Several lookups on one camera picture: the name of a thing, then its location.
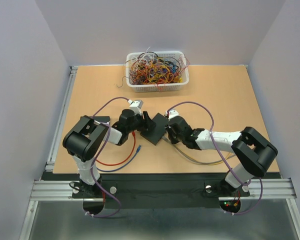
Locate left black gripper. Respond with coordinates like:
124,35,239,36
126,111,156,134

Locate black network switch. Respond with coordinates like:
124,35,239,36
92,116,111,124
140,113,168,146

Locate grey ethernet cable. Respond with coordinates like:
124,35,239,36
162,136,237,166

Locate blue ethernet cable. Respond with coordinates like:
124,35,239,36
97,144,143,173

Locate yellow ethernet cable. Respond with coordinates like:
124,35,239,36
174,147,237,166

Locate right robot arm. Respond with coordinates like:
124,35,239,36
165,115,278,195

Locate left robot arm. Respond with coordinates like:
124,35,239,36
62,109,157,197

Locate white plastic basket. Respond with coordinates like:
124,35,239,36
123,50,190,93

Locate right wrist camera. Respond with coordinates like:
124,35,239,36
164,109,179,121

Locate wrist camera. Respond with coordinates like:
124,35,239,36
127,99,144,115
164,109,179,121

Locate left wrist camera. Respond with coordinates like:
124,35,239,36
127,99,144,115

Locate tangled coloured wires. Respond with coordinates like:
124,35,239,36
116,46,190,92

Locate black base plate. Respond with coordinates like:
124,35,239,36
69,173,250,210

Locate left side aluminium rail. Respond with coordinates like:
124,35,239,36
44,66,78,172

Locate aluminium frame rail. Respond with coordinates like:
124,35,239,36
20,174,300,240

